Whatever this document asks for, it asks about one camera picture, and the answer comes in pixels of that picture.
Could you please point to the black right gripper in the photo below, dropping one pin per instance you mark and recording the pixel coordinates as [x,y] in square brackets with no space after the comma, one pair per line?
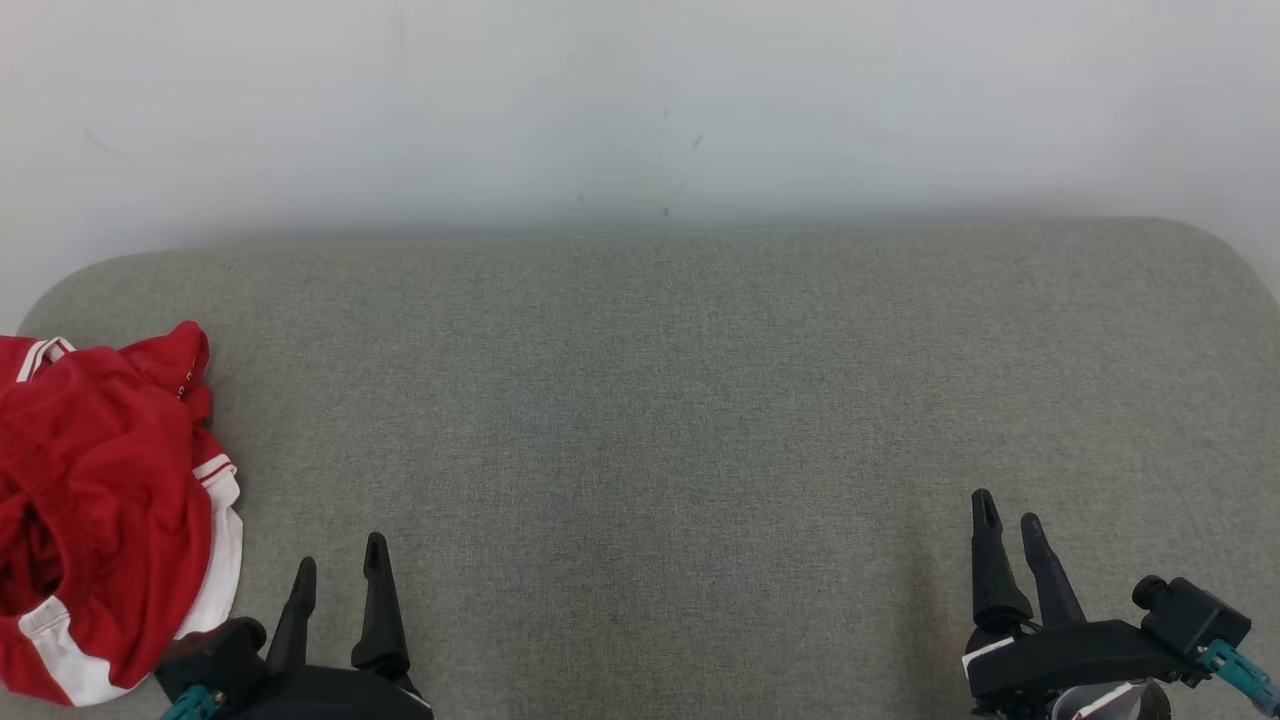
[1070,655]

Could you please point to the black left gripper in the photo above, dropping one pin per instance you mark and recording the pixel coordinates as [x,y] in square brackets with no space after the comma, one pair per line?
[330,698]

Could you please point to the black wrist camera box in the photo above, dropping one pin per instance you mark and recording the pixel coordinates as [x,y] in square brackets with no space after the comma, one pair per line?
[212,650]
[1195,615]

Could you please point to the grey fabric sofa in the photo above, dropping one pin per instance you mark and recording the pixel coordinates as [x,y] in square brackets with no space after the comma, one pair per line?
[640,450]

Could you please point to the red basketball jersey white sleeves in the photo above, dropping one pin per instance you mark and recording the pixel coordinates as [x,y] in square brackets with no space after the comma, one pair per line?
[226,545]

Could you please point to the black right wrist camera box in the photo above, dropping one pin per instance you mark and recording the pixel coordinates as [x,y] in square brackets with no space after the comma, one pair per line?
[1195,615]

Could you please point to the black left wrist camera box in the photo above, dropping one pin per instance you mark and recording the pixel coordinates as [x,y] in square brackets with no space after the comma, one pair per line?
[212,650]

